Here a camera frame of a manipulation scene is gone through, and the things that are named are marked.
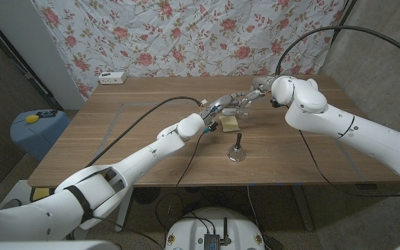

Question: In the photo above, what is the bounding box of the looped black floor cable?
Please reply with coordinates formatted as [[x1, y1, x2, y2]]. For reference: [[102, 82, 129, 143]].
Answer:
[[154, 192, 208, 226]]

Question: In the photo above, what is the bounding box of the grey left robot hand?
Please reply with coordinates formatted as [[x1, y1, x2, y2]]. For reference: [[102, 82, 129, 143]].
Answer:
[[199, 92, 248, 121]]

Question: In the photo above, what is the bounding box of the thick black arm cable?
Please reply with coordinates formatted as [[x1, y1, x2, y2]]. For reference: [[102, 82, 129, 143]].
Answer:
[[275, 25, 400, 76], [85, 96, 203, 168]]

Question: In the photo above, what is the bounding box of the black slanted frame bar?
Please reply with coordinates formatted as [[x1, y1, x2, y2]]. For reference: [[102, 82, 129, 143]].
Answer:
[[0, 12, 64, 110]]

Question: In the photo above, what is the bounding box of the silver bell black handle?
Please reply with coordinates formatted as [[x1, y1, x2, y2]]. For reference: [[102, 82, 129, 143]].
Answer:
[[226, 133, 247, 163]]

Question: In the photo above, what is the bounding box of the blue round stool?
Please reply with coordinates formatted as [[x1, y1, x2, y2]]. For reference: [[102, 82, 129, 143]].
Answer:
[[10, 109, 71, 163]]

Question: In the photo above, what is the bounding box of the floral backdrop cloth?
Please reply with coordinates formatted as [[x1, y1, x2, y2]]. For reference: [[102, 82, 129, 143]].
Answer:
[[33, 0, 349, 100]]

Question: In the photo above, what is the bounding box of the yellow black floor mat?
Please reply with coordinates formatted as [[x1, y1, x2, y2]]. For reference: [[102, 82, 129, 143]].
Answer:
[[29, 187, 53, 202]]

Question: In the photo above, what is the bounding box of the white power strip box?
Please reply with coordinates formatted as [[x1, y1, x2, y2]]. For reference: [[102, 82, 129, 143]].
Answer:
[[97, 71, 128, 85]]

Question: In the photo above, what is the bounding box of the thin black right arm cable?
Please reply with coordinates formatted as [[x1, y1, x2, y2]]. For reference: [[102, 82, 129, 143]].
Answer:
[[299, 130, 400, 198]]

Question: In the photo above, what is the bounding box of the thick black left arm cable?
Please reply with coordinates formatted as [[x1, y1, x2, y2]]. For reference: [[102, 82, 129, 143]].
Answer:
[[85, 96, 203, 168]]

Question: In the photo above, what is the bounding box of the round black floor object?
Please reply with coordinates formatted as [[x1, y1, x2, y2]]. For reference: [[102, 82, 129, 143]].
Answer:
[[133, 187, 161, 205]]

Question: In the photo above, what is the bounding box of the yellow sponge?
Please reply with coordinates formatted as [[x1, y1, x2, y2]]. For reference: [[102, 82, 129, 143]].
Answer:
[[218, 115, 241, 133]]

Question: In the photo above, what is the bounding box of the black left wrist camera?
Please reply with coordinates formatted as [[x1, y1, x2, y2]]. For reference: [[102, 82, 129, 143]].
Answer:
[[202, 121, 218, 135]]

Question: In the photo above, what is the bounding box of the grey table leg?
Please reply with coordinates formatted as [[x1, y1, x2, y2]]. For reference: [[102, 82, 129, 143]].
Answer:
[[292, 185, 315, 232]]

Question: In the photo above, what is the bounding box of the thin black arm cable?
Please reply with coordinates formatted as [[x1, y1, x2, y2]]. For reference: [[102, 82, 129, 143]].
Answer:
[[299, 130, 400, 198], [174, 131, 206, 188]]

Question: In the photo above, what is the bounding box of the black flat device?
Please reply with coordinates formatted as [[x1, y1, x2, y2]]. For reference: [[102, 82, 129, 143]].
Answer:
[[36, 110, 59, 119]]

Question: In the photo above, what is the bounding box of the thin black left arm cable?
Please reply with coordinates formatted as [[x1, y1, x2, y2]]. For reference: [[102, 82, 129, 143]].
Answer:
[[174, 131, 206, 188]]

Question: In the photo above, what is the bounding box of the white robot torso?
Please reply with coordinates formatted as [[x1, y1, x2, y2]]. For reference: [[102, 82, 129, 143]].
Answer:
[[164, 207, 266, 250]]

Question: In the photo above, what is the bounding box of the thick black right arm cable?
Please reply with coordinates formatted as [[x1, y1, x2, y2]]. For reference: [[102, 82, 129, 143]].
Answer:
[[275, 25, 400, 76]]

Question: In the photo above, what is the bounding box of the clear white-capped medicine bottle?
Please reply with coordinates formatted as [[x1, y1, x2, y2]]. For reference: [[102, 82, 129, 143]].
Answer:
[[236, 100, 252, 120]]

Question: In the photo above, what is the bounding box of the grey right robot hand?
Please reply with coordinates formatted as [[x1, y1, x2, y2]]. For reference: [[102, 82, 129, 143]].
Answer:
[[241, 76, 281, 107]]

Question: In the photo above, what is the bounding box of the white table leg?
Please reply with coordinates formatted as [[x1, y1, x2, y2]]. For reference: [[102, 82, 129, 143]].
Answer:
[[115, 187, 134, 233]]

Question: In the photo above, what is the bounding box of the black stand pole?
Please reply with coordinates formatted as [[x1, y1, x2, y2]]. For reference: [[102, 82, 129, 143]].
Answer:
[[331, 0, 358, 44]]

